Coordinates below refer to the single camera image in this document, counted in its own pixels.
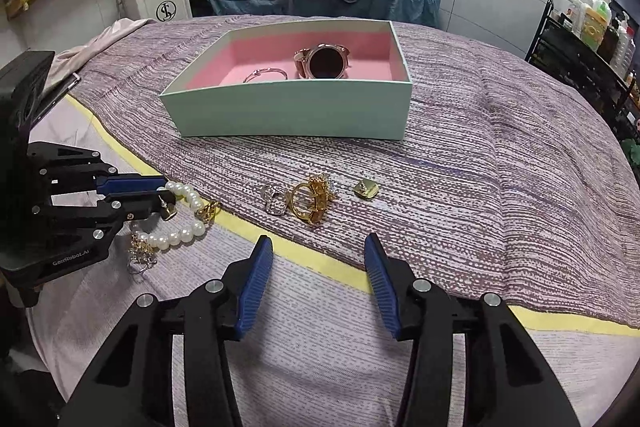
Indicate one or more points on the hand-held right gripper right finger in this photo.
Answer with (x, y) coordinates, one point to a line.
(382, 292)

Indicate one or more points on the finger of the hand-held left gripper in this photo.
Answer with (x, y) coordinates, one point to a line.
(130, 183)
(140, 203)

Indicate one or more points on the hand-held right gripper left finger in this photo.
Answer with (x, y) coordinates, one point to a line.
(252, 287)

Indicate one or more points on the gold drop earring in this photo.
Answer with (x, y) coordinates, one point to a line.
(170, 210)

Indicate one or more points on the gold charm cluster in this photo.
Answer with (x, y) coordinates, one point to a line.
(142, 251)

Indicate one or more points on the square gold earring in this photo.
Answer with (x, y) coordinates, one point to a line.
(365, 190)

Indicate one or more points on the mint green box pink lining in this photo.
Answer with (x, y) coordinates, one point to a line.
(280, 114)

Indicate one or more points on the smartphone on bed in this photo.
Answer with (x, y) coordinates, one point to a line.
(62, 89)

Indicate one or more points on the beige satin quilt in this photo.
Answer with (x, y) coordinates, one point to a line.
(100, 47)

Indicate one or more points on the purple woven bedspread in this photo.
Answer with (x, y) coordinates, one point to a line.
(500, 157)

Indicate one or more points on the thin silver bangle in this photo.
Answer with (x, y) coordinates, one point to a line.
(272, 70)

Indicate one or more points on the rose gold wristwatch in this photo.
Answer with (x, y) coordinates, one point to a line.
(325, 64)

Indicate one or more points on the black trolley cart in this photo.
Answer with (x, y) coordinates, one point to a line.
(575, 67)

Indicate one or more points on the group of bottles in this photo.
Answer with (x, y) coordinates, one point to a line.
(597, 22)

